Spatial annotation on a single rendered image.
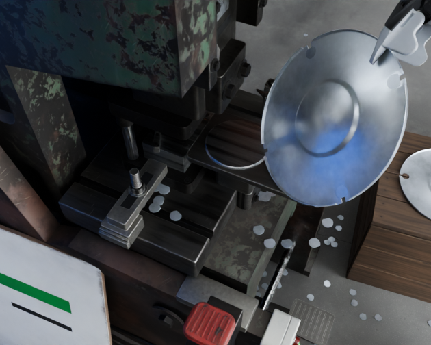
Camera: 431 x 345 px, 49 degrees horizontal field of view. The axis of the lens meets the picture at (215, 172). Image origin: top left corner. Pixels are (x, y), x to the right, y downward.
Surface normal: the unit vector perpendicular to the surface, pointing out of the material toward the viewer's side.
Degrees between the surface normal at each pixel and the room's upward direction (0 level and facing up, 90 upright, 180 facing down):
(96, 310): 78
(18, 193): 74
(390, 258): 90
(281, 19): 0
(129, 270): 0
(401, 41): 46
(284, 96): 56
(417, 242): 90
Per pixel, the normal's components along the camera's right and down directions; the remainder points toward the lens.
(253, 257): 0.00, -0.62
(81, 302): -0.37, 0.58
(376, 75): -0.78, -0.12
